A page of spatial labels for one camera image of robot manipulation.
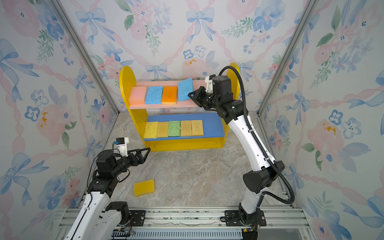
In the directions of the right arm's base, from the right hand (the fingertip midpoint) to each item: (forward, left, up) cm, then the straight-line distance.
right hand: (187, 93), depth 67 cm
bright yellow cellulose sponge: (+1, +23, -28) cm, 37 cm away
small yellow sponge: (+3, -5, -28) cm, 29 cm away
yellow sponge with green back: (+1, +16, -28) cm, 32 cm away
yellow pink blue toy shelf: (+9, +13, -28) cm, 32 cm away
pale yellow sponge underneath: (+3, +2, -28) cm, 28 cm away
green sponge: (+2, +9, -28) cm, 30 cm away
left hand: (-15, +22, -23) cm, 35 cm away
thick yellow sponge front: (-28, +24, -43) cm, 57 cm away
